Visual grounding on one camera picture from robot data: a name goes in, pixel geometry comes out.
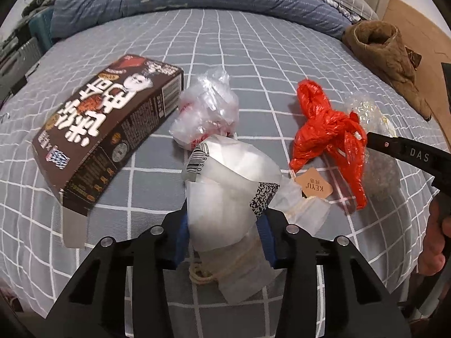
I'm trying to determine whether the crumpled clear plastic bag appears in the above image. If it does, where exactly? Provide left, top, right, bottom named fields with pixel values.
left=169, top=66, right=240, bottom=148

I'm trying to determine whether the grey suitcase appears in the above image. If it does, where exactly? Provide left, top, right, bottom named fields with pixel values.
left=0, top=37, right=45, bottom=94

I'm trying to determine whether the person's right hand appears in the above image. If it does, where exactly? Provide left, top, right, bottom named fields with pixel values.
left=423, top=192, right=451, bottom=277

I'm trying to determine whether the red plastic bag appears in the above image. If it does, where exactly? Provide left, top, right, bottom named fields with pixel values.
left=289, top=79, right=369, bottom=211

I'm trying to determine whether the brown fleece garment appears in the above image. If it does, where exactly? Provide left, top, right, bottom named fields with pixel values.
left=342, top=21, right=432, bottom=122

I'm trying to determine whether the brown cookie box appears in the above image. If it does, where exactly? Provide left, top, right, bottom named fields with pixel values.
left=32, top=54, right=184, bottom=249

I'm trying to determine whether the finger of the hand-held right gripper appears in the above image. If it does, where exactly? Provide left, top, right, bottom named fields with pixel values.
left=366, top=132, right=406, bottom=161

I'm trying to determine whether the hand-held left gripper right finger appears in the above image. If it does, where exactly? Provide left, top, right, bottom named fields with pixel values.
left=255, top=208, right=413, bottom=338

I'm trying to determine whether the black gadget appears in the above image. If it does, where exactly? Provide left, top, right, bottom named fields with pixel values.
left=21, top=0, right=52, bottom=18

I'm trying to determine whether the wooden headboard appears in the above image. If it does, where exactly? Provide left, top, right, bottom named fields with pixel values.
left=382, top=0, right=451, bottom=120

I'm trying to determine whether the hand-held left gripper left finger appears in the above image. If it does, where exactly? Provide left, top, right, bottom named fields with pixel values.
left=46, top=210, right=193, bottom=338

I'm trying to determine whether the clear bubble wrap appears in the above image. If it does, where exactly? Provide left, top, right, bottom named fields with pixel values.
left=343, top=93, right=402, bottom=201

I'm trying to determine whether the brown line-patterned cloth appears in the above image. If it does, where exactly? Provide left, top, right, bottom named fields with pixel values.
left=405, top=46, right=423, bottom=67

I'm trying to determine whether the translucent white plastic bag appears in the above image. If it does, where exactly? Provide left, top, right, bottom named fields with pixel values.
left=181, top=134, right=330, bottom=303

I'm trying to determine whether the brown paper tag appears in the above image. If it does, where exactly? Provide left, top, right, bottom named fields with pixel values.
left=294, top=168, right=333, bottom=199

